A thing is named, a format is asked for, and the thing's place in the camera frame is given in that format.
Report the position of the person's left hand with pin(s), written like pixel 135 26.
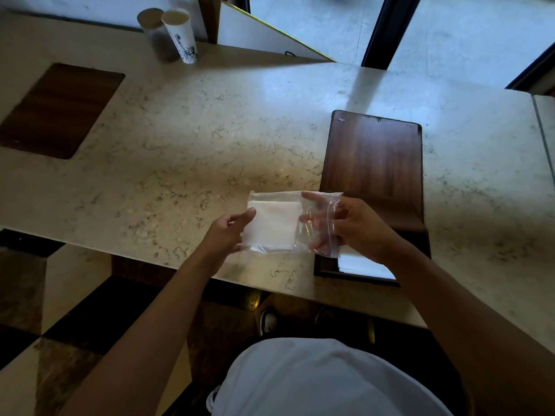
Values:
pixel 223 238

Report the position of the person's right shoe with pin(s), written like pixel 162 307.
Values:
pixel 324 315

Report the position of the clear plastic bag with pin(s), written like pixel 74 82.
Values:
pixel 282 196

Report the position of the white printed paper cup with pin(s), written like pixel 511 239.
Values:
pixel 182 34

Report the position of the person's white shirt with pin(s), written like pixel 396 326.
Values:
pixel 325 381

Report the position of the dark window frame post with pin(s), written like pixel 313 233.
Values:
pixel 388 30
pixel 535 67

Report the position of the dark wooden tissue box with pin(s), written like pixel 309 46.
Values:
pixel 417 249

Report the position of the person's shoe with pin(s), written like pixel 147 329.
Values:
pixel 269 321
pixel 324 315

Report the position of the person's left shoe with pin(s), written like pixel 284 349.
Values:
pixel 269 321

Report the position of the dark wooden counter panel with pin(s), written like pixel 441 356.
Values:
pixel 56 108

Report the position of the brown wooden frame post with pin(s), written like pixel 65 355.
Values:
pixel 210 17

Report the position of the person's right hand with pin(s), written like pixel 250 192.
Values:
pixel 364 229

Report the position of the white sign board yellow edge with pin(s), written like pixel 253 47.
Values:
pixel 256 34

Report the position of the brown paper cup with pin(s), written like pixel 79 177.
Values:
pixel 151 34

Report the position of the person's left forearm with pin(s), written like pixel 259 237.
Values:
pixel 143 342

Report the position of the person's right forearm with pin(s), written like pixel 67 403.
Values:
pixel 468 333

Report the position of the brown wooden board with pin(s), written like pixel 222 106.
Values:
pixel 373 155

